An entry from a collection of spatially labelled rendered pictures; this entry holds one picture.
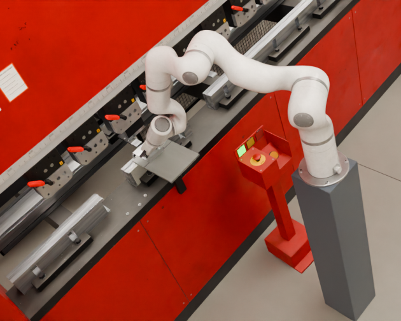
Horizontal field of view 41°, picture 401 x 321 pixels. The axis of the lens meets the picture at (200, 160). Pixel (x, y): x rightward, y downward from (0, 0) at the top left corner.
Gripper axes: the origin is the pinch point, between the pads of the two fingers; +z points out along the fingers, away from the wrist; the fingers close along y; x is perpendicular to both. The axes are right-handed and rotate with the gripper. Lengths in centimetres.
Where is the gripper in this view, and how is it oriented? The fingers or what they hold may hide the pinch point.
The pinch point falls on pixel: (150, 149)
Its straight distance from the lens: 239.5
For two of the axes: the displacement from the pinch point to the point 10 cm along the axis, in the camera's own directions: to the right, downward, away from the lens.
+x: 7.2, 7.0, -0.4
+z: -2.3, 2.9, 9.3
